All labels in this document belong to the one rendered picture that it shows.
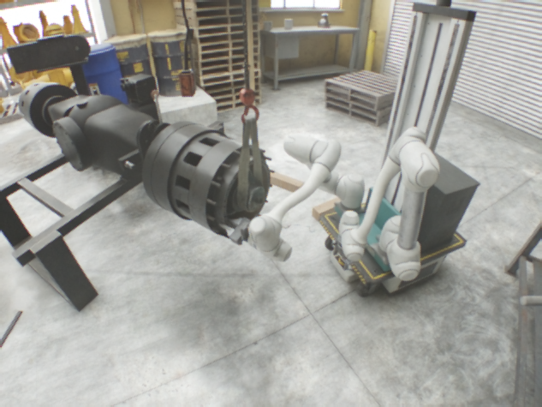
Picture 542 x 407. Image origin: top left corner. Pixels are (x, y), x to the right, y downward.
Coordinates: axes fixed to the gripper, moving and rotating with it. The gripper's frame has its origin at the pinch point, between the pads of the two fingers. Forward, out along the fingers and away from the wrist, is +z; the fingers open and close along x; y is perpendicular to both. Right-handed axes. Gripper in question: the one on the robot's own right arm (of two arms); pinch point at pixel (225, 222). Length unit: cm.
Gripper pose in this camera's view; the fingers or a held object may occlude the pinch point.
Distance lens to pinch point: 151.9
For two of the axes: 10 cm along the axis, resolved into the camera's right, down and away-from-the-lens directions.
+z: -8.2, -3.6, 4.5
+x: 5.4, -7.5, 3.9
